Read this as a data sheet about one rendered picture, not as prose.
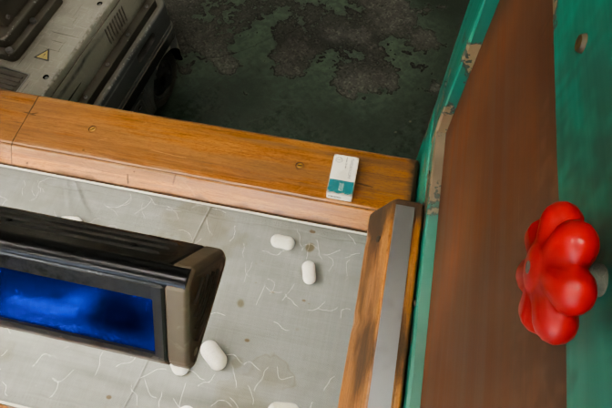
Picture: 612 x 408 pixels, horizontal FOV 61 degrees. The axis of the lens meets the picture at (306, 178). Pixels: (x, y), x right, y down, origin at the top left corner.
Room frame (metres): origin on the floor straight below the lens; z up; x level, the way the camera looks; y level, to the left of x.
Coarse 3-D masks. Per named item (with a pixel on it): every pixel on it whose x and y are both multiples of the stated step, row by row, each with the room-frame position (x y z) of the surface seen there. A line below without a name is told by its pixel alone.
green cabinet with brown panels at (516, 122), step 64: (512, 0) 0.31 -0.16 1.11; (576, 0) 0.17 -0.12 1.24; (448, 64) 0.41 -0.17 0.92; (512, 64) 0.24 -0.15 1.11; (576, 64) 0.14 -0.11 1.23; (448, 128) 0.34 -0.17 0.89; (512, 128) 0.19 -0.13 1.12; (576, 128) 0.11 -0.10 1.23; (448, 192) 0.24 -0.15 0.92; (512, 192) 0.14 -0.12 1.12; (576, 192) 0.08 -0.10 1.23; (448, 256) 0.16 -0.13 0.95; (512, 256) 0.10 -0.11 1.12; (448, 320) 0.10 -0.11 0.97; (512, 320) 0.06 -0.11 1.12; (448, 384) 0.05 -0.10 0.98; (512, 384) 0.03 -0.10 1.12; (576, 384) 0.02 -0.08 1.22
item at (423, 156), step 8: (432, 120) 0.39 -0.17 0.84; (432, 128) 0.38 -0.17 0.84; (424, 136) 0.41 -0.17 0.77; (424, 144) 0.39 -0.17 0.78; (424, 152) 0.37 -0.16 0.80; (424, 160) 0.35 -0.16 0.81; (424, 168) 0.33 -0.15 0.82; (424, 176) 0.31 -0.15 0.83; (424, 184) 0.30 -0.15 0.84; (416, 192) 0.33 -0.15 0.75; (424, 192) 0.29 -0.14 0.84; (416, 200) 0.31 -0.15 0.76; (416, 272) 0.18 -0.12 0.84; (408, 344) 0.11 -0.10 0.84
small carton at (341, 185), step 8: (336, 160) 0.36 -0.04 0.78; (344, 160) 0.36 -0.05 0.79; (352, 160) 0.36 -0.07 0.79; (336, 168) 0.35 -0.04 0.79; (344, 168) 0.35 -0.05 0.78; (352, 168) 0.35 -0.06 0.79; (336, 176) 0.34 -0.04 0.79; (344, 176) 0.34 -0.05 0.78; (352, 176) 0.34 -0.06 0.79; (328, 184) 0.33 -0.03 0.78; (336, 184) 0.33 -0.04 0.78; (344, 184) 0.33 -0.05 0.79; (352, 184) 0.33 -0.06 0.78; (328, 192) 0.32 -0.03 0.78; (336, 192) 0.32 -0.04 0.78; (344, 192) 0.32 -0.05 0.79; (352, 192) 0.32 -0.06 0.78; (344, 200) 0.31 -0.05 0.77
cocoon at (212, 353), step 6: (204, 342) 0.13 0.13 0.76; (210, 342) 0.13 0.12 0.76; (216, 342) 0.13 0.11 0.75; (204, 348) 0.12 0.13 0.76; (210, 348) 0.12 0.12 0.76; (216, 348) 0.12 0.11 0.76; (204, 354) 0.12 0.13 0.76; (210, 354) 0.12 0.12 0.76; (216, 354) 0.12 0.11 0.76; (222, 354) 0.12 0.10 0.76; (210, 360) 0.11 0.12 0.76; (216, 360) 0.11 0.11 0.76; (222, 360) 0.11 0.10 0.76; (210, 366) 0.10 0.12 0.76; (216, 366) 0.10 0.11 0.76; (222, 366) 0.10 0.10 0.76
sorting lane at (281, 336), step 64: (0, 192) 0.35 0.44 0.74; (64, 192) 0.35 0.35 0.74; (128, 192) 0.35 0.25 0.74; (256, 256) 0.25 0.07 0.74; (320, 256) 0.24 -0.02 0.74; (256, 320) 0.16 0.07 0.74; (320, 320) 0.16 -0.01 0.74; (0, 384) 0.09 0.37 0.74; (64, 384) 0.09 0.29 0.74; (128, 384) 0.09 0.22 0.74; (192, 384) 0.09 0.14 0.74; (256, 384) 0.08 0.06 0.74; (320, 384) 0.08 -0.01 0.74
